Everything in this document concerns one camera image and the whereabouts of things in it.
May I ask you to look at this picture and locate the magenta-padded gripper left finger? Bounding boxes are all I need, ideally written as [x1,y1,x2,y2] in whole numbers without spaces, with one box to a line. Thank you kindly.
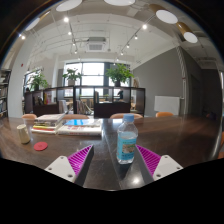
[44,144,95,188]

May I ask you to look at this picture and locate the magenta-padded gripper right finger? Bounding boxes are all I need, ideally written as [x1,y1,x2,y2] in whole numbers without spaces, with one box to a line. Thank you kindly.
[134,144,184,184]

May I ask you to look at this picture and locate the clear plastic water bottle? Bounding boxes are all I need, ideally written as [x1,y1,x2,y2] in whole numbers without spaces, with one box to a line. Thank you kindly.
[116,113,139,165]

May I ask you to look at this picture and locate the flat round red coaster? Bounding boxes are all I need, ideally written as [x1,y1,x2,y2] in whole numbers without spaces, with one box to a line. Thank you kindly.
[33,141,49,152]

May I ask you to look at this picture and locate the red and white book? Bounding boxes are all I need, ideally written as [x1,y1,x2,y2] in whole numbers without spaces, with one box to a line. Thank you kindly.
[31,128,58,135]

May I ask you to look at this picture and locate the yellow-spined book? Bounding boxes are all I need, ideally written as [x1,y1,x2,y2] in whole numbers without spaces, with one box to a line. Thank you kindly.
[32,125,60,131]

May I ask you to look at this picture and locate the dark-spined book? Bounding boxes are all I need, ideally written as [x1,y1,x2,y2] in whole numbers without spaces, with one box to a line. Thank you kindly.
[33,121,64,127]

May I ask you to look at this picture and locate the cream paper cup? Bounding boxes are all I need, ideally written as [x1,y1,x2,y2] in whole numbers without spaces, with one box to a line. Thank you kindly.
[16,123,32,145]

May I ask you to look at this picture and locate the white-covered book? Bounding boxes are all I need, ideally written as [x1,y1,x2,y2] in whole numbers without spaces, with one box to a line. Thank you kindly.
[34,113,67,123]

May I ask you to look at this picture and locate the orange chairs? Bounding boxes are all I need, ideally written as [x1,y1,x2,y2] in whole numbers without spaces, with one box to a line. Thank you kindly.
[21,111,174,120]

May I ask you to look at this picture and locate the low dark shelf unit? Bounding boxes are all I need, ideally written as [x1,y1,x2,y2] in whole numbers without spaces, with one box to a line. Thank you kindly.
[23,85,146,118]

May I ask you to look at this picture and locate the potted green plant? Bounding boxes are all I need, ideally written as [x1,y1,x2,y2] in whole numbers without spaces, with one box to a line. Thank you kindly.
[62,68,83,87]
[105,63,134,88]
[29,72,50,92]

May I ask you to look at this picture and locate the tall bookshelf with books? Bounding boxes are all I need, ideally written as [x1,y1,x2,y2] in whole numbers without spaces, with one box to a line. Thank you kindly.
[0,68,12,118]

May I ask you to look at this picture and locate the large window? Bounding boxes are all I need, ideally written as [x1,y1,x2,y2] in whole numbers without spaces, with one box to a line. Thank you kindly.
[63,62,132,88]

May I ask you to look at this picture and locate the ceiling air conditioner unit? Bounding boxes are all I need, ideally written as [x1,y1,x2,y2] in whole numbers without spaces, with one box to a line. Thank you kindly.
[87,36,108,52]

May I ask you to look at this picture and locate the ceiling lights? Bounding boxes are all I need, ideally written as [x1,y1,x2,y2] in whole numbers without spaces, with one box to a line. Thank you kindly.
[19,0,199,56]

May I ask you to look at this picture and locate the white wall panel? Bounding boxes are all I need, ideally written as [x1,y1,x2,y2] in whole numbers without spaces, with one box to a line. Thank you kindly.
[153,95,181,116]

